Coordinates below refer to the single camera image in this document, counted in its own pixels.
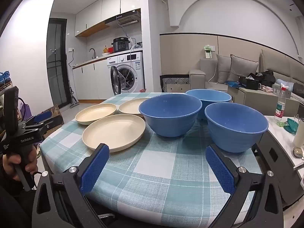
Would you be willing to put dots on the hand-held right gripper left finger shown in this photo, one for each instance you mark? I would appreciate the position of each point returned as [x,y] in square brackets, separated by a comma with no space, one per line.
[95,168]

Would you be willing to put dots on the dark glass door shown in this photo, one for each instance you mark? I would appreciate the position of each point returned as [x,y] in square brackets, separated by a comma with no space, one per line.
[55,61]

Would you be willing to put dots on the printed papers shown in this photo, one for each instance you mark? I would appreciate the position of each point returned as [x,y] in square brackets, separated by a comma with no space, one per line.
[265,89]

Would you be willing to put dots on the white washing machine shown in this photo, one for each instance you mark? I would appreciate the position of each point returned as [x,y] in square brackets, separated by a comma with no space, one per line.
[133,61]

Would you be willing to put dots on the printed cardboard box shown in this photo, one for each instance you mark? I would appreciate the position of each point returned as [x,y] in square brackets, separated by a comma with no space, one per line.
[55,114]

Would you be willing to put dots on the black jacket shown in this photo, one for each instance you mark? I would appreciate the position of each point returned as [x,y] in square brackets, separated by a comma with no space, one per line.
[267,77]

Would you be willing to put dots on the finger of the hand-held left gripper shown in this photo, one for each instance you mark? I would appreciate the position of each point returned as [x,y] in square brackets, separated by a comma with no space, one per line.
[51,124]
[42,118]

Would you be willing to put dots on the clear plastic water bottle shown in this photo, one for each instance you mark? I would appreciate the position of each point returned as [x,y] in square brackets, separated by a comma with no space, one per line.
[280,106]

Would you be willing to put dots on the green packets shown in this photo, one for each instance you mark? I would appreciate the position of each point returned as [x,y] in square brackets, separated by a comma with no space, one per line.
[281,124]

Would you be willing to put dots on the white cup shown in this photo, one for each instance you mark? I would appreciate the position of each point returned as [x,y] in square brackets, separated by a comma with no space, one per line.
[299,134]

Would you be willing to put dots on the person's left forearm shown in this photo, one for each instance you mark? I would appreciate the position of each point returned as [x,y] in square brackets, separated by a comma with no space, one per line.
[9,201]

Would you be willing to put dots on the purple bag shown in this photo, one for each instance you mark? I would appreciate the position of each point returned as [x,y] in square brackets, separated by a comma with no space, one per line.
[25,111]

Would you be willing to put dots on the light blue pillow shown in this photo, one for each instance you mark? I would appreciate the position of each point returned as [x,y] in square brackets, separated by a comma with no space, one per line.
[289,84]

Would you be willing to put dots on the person's left hand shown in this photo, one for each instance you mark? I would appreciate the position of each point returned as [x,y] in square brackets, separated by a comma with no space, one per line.
[10,160]

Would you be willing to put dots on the white upper kitchen cabinets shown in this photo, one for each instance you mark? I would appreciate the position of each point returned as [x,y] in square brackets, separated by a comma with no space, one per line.
[95,14]

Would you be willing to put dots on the black white patterned cushion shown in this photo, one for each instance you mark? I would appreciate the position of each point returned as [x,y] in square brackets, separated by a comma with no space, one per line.
[174,82]

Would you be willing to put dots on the white lower kitchen cabinets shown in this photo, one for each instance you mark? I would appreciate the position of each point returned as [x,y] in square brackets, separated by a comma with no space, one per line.
[90,80]

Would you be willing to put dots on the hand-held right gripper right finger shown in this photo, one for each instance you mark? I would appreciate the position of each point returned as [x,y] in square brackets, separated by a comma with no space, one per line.
[219,168]

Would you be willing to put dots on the grey sofa cushion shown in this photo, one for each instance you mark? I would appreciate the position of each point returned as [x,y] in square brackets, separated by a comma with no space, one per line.
[223,68]
[242,68]

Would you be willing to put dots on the white wall socket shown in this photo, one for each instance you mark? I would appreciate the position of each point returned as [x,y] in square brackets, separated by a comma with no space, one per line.
[71,50]

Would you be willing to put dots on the tissue box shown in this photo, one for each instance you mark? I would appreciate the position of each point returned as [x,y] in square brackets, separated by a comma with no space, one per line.
[276,89]

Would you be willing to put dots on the beige side cabinet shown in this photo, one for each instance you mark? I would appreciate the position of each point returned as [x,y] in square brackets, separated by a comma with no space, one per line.
[258,102]

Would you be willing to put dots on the beige sofa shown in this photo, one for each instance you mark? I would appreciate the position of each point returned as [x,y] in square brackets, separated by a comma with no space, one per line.
[197,78]

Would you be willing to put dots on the floor mop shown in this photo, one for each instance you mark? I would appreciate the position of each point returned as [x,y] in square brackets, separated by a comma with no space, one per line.
[74,102]

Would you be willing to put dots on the blue plastic bag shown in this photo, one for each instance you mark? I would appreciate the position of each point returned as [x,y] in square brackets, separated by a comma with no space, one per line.
[233,83]

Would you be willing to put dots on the black pressure cooker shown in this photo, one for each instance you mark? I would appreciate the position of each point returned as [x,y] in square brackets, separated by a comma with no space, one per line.
[121,44]

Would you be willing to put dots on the silver range hood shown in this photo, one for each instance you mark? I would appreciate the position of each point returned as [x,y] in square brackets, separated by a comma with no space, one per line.
[125,19]

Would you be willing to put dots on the black open box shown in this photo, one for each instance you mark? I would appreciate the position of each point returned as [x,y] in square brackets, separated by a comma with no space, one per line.
[248,84]

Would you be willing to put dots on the green white wall device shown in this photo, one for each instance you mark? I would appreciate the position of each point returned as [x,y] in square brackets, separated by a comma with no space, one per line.
[208,52]

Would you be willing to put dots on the beige earbud case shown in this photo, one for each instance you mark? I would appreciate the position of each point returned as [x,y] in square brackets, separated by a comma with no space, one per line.
[298,152]

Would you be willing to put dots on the blue shoes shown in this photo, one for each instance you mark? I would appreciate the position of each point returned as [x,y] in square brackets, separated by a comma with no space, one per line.
[4,76]

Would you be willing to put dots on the cream round plate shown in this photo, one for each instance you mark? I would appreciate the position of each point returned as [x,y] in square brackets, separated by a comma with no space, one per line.
[131,108]
[95,115]
[114,133]

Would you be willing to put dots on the light blue bowl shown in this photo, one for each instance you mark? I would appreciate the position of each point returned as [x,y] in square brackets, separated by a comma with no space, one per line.
[211,96]

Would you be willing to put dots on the shoe rack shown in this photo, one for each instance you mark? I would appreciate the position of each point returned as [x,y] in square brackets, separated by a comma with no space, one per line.
[6,86]

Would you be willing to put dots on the marble top side table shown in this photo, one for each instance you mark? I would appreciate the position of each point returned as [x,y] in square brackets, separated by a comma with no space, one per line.
[282,142]

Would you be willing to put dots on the metal kitchen faucet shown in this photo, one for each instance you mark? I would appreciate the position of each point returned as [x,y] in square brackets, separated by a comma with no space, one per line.
[93,52]

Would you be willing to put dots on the white kitchen cabinets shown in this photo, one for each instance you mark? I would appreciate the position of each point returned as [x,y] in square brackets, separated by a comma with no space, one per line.
[90,80]
[95,14]

